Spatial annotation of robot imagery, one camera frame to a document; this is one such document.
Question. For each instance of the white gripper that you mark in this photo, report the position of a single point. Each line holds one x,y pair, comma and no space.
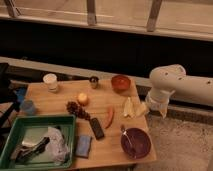
157,105

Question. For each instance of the white towel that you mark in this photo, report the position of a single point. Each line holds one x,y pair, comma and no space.
57,147

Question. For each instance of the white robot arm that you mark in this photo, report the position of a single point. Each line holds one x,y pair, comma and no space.
167,80

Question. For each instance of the small metal cup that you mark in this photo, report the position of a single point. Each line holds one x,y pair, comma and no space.
94,81

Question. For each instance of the white paper cup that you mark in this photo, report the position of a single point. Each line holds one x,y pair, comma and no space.
51,81

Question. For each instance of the blue plastic cup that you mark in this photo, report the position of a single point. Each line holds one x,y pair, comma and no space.
28,107

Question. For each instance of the red bowl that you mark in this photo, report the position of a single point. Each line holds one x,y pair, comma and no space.
120,83

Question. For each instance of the metal spoon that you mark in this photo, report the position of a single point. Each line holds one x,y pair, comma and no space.
124,132

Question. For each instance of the purple bowl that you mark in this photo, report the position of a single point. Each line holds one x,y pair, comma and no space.
140,141

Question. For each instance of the red chili pepper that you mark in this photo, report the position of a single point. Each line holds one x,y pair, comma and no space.
110,116

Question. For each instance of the wooden cutting board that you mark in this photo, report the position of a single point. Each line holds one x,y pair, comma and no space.
105,152

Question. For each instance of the black remote control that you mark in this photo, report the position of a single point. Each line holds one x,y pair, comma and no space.
96,128

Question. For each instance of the yellow round fruit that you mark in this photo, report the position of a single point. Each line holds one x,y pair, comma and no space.
82,99

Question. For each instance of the dark grape bunch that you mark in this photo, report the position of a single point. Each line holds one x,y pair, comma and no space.
77,110

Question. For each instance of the blue sponge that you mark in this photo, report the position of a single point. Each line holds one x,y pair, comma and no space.
83,146

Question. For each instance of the green plastic tray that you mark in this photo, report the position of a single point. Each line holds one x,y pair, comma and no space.
32,129

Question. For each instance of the black tongs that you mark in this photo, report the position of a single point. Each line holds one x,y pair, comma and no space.
22,154

